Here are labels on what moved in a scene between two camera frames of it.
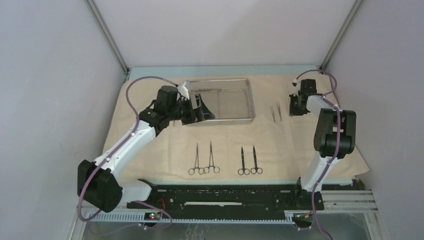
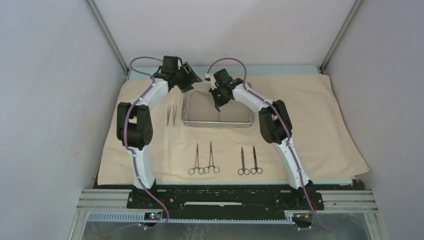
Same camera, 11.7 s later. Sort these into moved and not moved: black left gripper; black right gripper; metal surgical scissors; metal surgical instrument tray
Moved: black left gripper; black right gripper
Not moved: metal surgical instrument tray; metal surgical scissors
